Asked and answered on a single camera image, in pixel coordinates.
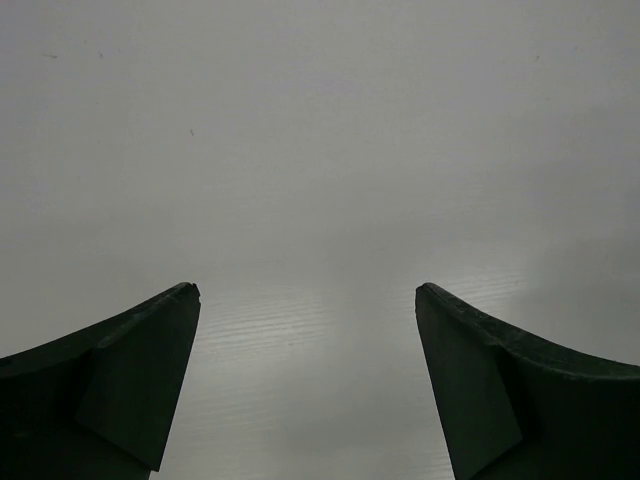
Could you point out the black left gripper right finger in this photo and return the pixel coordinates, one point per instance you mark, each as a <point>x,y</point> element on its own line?
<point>513,405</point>

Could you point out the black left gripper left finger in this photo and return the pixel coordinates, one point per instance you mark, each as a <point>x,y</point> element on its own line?
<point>99,403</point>

